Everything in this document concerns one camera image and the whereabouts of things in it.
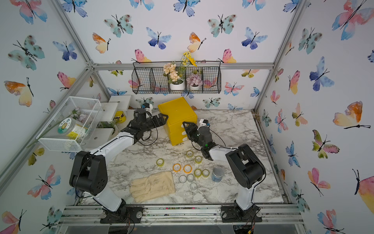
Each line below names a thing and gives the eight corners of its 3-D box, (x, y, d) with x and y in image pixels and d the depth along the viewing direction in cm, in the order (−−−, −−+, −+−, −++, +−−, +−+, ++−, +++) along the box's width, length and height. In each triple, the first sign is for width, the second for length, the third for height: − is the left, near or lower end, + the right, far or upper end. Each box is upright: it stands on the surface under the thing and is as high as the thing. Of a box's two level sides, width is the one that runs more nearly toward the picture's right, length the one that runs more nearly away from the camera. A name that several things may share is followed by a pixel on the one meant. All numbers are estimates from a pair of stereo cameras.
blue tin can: (212, 182, 87) (213, 177, 80) (211, 172, 90) (213, 166, 84) (222, 182, 87) (224, 177, 80) (221, 172, 90) (223, 166, 84)
